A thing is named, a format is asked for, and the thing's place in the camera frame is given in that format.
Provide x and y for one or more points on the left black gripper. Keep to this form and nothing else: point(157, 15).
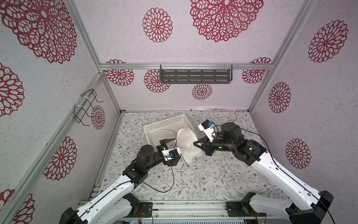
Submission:
point(163, 145)

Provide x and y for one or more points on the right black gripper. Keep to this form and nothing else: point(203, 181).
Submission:
point(207, 143)

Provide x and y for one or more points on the white perforated plastic basket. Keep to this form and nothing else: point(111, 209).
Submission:
point(173, 124)

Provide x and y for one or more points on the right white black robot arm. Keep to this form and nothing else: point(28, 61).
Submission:
point(305, 204)

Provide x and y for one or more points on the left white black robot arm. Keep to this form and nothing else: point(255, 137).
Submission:
point(117, 201)

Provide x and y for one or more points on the white round plate in basket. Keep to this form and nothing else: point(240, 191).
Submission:
point(161, 135)

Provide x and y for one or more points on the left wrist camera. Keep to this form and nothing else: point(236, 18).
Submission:
point(171, 154)

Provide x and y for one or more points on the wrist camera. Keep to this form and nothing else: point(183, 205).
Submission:
point(208, 128)
point(171, 154)

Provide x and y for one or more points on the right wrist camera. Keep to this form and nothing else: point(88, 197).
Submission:
point(208, 128)

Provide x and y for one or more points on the dark grey wall shelf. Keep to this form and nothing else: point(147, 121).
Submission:
point(197, 76)

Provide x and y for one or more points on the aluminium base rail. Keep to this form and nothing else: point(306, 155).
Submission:
point(190, 210)

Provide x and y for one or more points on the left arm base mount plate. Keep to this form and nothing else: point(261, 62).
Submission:
point(141, 210)

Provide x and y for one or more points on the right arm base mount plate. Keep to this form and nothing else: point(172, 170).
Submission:
point(239, 209)

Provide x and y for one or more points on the black wire wall rack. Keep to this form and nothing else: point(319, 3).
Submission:
point(81, 110)

